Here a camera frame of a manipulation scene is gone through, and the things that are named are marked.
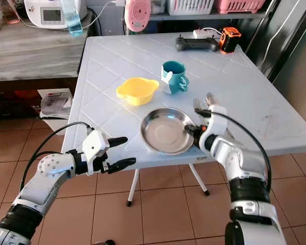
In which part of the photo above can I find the yellow plastic bowl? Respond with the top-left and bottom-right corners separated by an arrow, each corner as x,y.
116,77 -> 160,107

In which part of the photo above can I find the round steel plate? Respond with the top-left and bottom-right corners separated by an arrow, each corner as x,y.
140,107 -> 195,156

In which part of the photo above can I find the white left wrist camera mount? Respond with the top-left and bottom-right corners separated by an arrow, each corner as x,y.
82,129 -> 111,177

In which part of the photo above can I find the white plastic basket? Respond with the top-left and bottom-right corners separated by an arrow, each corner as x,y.
167,0 -> 215,15

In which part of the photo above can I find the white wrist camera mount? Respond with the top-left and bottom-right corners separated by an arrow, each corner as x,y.
82,129 -> 111,177
198,105 -> 228,152

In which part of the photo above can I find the white cardboard box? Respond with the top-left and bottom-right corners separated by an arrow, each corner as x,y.
38,88 -> 73,133

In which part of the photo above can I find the white power strip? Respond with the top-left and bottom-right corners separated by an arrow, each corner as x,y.
192,28 -> 223,39

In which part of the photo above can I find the orange black device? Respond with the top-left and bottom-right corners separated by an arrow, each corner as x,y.
219,27 -> 243,55

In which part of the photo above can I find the white metal table leg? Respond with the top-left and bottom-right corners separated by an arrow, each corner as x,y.
126,168 -> 141,208
188,163 -> 211,197

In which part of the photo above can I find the black handheld controller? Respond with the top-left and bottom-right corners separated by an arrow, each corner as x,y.
175,34 -> 220,53

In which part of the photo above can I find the white appliance with display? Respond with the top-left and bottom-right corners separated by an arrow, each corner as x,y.
23,0 -> 85,29

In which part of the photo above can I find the steel spoon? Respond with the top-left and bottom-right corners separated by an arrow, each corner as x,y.
205,92 -> 218,109

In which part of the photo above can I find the steel fork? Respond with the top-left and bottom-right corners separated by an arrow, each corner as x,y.
192,97 -> 206,127

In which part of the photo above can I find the pink round appliance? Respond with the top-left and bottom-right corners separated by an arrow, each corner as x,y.
124,0 -> 152,33

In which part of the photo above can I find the pink plastic basket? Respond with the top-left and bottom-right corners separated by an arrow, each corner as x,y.
216,0 -> 267,14

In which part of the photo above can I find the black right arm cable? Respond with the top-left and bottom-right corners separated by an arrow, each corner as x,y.
211,111 -> 273,193

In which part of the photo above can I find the white power cable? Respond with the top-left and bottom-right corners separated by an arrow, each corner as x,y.
84,0 -> 126,30

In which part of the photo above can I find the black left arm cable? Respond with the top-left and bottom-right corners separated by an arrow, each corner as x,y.
20,121 -> 95,193

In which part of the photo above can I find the grey wooden counter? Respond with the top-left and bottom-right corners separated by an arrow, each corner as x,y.
0,22 -> 88,83

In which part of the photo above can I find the teal ceramic mug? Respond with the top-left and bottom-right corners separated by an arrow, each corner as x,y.
161,60 -> 190,95

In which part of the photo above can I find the clear blue water bottle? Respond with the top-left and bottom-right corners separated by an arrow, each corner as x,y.
61,0 -> 84,38

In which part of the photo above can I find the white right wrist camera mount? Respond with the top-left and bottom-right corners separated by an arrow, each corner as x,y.
198,105 -> 228,152

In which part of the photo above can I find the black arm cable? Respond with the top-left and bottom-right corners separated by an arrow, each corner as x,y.
20,121 -> 95,193
211,111 -> 273,193

